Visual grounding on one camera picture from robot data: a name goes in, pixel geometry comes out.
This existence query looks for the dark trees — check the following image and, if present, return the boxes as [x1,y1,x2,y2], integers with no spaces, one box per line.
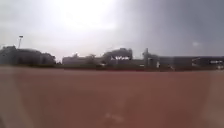
[0,45,57,67]

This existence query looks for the floodlight pole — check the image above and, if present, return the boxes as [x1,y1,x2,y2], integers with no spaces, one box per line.
[17,34,25,50]

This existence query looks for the row of low buildings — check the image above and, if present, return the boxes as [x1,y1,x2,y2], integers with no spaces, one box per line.
[61,47,224,72]

